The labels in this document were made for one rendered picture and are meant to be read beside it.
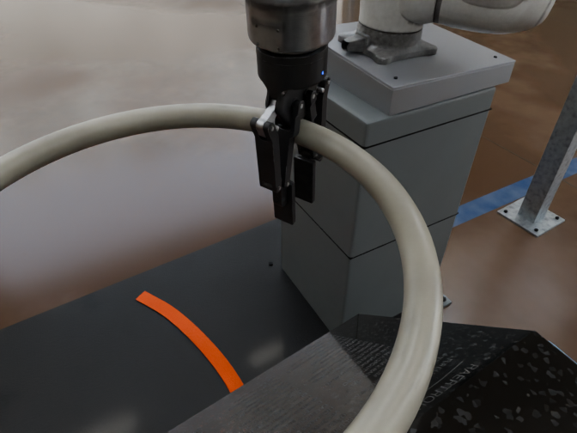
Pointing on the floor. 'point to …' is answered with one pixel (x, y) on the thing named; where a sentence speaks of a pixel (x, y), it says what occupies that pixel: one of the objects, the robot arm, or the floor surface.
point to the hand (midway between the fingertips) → (294, 191)
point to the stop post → (548, 174)
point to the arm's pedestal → (454, 182)
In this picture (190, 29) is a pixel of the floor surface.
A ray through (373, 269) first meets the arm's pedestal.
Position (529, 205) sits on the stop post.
